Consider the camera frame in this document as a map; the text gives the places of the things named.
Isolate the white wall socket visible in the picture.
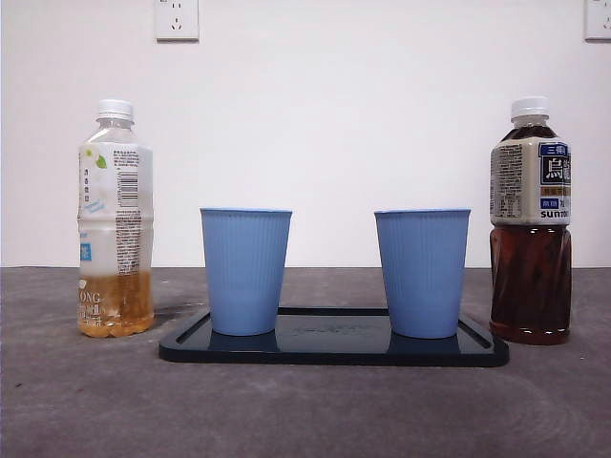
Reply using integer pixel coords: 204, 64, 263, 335
155, 0, 200, 43
584, 0, 611, 42

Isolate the blue ribbed plastic cup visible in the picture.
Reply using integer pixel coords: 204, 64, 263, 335
199, 206, 293, 337
373, 207, 473, 340

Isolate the dark blue rectangular tray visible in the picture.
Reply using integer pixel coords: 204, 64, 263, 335
158, 306, 511, 367

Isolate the pale tea bottle white label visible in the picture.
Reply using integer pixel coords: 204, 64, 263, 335
76, 98, 156, 339

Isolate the dark oolong tea bottle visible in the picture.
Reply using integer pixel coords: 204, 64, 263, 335
489, 95, 573, 345

